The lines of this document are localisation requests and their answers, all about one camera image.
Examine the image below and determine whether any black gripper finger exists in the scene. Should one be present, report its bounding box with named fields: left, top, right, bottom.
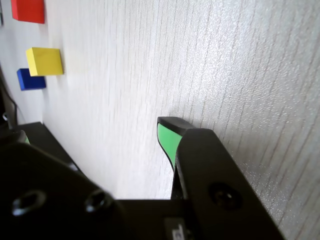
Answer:
left=0, top=129, right=123, bottom=240
left=156, top=116, right=287, bottom=240

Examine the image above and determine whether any blue wooden cube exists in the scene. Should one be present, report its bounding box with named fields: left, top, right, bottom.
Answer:
left=16, top=68, right=47, bottom=91

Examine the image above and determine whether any yellow wooden cube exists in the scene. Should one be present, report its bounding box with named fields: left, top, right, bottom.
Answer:
left=25, top=47, right=64, bottom=77

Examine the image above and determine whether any red wooden cube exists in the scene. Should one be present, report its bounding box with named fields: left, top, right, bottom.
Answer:
left=11, top=0, right=46, bottom=25

